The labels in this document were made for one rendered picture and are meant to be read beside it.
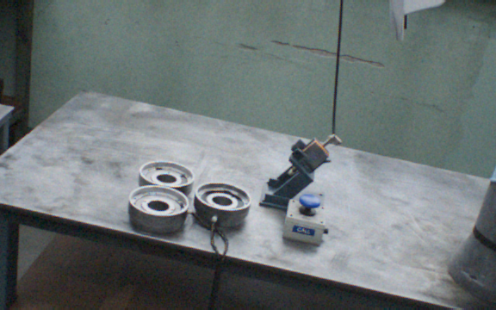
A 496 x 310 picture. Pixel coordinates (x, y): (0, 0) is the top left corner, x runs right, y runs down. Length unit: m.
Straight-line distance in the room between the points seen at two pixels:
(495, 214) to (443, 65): 1.68
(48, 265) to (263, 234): 0.51
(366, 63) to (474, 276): 1.67
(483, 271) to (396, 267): 0.15
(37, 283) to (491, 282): 0.87
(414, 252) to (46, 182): 0.70
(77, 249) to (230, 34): 1.48
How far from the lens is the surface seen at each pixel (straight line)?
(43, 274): 1.48
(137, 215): 1.15
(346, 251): 1.23
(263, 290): 1.51
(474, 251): 1.23
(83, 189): 1.28
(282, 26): 2.77
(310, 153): 1.30
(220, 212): 1.19
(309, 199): 1.21
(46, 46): 3.05
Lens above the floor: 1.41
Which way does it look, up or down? 24 degrees down
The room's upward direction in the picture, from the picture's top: 11 degrees clockwise
